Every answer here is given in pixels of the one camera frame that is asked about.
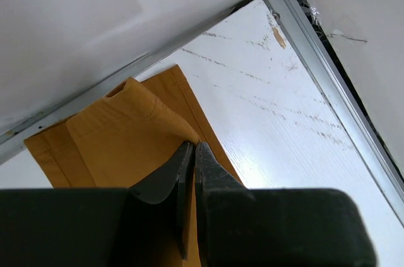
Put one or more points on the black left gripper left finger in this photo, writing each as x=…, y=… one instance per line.
x=146, y=224

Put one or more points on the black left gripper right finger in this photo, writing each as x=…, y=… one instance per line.
x=238, y=226

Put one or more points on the brown trousers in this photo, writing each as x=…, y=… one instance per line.
x=125, y=135

